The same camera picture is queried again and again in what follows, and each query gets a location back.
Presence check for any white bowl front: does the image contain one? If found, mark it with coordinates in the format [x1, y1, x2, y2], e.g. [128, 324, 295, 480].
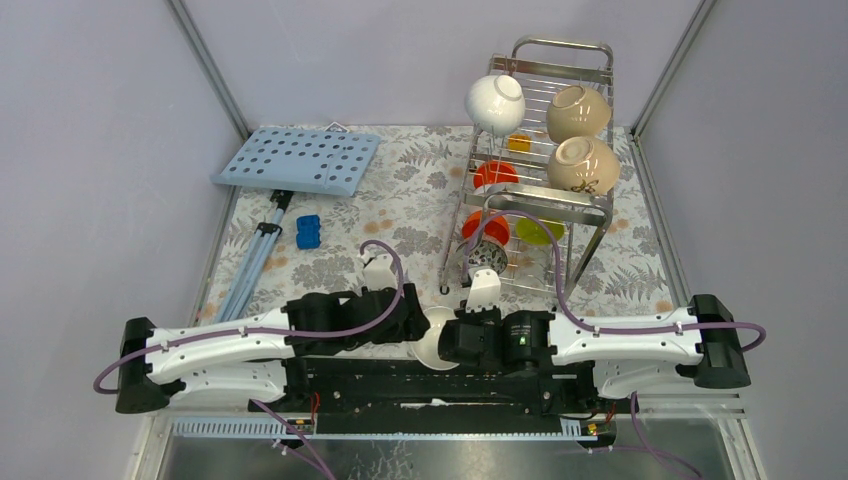
[409, 306, 459, 371]

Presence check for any white bowl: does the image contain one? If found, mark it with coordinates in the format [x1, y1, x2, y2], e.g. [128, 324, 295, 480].
[464, 74, 526, 137]
[409, 306, 459, 371]

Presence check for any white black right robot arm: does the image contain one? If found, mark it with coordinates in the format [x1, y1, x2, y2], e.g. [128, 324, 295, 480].
[436, 294, 751, 412]

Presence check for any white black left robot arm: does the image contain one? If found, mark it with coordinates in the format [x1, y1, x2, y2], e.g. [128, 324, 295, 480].
[115, 283, 430, 414]

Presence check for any stainless steel dish rack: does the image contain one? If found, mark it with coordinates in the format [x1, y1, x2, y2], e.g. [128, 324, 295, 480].
[438, 35, 614, 299]

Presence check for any leopard pattern bowl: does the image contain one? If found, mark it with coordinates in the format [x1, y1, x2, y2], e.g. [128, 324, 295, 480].
[464, 240, 509, 275]

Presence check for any blue toy block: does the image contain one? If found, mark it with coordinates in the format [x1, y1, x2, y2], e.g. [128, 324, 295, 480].
[296, 214, 321, 250]

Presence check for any orange bowl lower front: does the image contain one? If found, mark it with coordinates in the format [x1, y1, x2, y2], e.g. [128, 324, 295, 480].
[461, 210, 511, 246]

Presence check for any orange bowl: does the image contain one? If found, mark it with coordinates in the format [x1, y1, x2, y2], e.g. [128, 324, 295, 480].
[461, 210, 511, 246]
[472, 161, 519, 189]

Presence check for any lime green bowl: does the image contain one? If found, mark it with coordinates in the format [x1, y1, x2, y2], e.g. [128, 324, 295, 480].
[514, 217, 566, 246]

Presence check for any floral table mat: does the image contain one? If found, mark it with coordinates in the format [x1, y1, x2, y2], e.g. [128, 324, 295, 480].
[198, 125, 684, 364]

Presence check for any blue perforated tray stand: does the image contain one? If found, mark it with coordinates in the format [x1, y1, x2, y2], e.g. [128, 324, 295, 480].
[210, 126, 381, 322]

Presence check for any orange bowl lower rear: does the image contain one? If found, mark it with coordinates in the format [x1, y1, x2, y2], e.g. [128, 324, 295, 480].
[472, 161, 519, 189]

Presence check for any small yellow cup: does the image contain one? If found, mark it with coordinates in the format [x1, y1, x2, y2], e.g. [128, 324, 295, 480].
[507, 134, 532, 153]

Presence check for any beige bowl with flower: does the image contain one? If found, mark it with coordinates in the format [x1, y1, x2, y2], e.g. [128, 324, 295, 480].
[547, 136, 621, 196]

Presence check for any beige bowl rear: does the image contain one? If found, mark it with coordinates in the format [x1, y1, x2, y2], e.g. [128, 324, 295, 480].
[546, 85, 612, 144]

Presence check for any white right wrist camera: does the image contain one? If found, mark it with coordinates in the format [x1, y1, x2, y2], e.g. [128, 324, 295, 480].
[460, 267, 501, 313]

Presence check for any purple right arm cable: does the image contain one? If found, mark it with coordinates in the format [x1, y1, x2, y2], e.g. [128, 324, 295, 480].
[462, 210, 768, 480]

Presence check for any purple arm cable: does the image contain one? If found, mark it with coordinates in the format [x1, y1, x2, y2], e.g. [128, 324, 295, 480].
[92, 239, 407, 480]
[462, 210, 768, 480]

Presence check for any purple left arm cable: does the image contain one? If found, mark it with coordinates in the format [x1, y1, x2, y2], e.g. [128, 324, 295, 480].
[92, 239, 407, 480]

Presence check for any white slotted cable duct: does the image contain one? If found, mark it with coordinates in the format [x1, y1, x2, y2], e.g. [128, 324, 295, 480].
[171, 416, 601, 444]

